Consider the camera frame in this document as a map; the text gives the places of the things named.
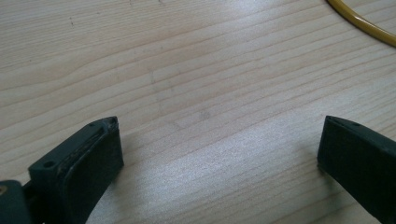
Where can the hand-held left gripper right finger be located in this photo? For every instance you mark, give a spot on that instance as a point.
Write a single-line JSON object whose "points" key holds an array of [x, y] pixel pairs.
{"points": [[358, 155]]}

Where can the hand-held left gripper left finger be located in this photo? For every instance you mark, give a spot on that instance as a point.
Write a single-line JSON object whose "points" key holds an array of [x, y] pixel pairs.
{"points": [[77, 168]]}

